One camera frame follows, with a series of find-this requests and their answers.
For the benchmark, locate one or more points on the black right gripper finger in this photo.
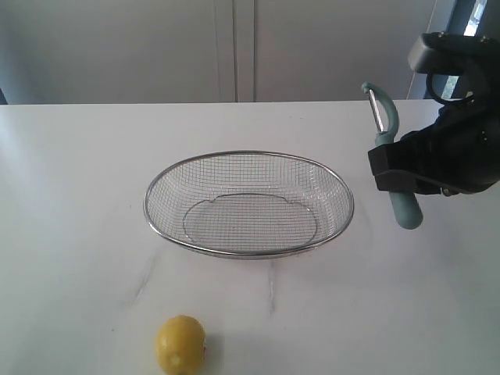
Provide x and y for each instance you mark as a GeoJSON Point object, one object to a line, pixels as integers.
{"type": "Point", "coordinates": [417, 152]}
{"type": "Point", "coordinates": [420, 182]}

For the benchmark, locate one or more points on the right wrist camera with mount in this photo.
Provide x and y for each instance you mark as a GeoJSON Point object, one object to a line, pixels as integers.
{"type": "Point", "coordinates": [475, 58]}

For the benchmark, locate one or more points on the oval wire mesh basket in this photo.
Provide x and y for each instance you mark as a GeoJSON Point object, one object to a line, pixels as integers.
{"type": "Point", "coordinates": [248, 204]}

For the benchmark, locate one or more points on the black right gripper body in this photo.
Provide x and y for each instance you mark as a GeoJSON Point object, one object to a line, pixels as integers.
{"type": "Point", "coordinates": [465, 148]}

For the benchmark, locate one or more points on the yellow lemon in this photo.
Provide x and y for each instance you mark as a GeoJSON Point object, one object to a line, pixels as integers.
{"type": "Point", "coordinates": [180, 345]}

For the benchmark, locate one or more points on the teal handled peeler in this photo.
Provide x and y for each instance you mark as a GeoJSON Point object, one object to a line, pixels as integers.
{"type": "Point", "coordinates": [405, 206]}

